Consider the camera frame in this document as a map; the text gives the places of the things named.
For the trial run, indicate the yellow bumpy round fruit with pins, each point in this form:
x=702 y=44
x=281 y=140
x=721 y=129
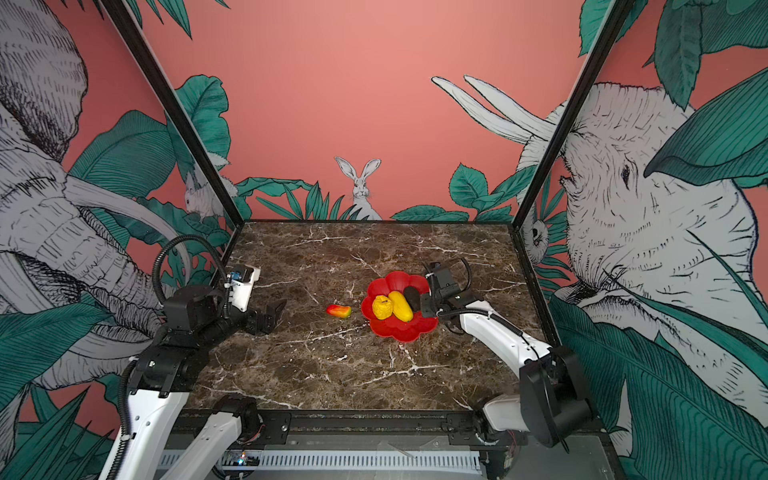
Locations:
x=382 y=307

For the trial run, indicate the black front mounting rail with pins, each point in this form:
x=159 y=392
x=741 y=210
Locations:
x=459 y=428

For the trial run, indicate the small circuit board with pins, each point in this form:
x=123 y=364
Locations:
x=241 y=459

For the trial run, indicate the red flower-shaped bowl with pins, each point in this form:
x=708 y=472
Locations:
x=392 y=327

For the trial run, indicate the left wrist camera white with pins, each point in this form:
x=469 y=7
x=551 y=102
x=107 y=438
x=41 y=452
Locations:
x=240 y=282

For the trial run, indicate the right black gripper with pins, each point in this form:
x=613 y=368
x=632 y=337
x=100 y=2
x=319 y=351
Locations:
x=426 y=299

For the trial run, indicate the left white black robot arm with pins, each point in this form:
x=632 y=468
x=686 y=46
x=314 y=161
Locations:
x=156 y=384

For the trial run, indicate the red yellow mango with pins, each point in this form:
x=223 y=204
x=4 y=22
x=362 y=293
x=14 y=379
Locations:
x=339 y=311

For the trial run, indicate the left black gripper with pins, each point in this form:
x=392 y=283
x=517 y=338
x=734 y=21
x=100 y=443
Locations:
x=255 y=325

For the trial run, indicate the black frame post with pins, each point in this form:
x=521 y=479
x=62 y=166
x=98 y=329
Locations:
x=610 y=28
x=124 y=22

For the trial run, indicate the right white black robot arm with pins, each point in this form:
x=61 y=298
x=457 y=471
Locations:
x=553 y=398

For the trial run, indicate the dark brown fruit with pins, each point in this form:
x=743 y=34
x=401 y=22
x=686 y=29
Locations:
x=413 y=298

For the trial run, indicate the right black frame post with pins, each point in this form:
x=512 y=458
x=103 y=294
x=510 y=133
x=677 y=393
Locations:
x=610 y=28

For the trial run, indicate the long yellow fruit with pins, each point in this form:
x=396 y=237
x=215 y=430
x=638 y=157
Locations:
x=401 y=309

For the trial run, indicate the white vent strip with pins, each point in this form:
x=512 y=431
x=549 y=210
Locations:
x=467 y=462

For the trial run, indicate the left black frame post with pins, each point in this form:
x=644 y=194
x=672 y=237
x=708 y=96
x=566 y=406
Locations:
x=124 y=22

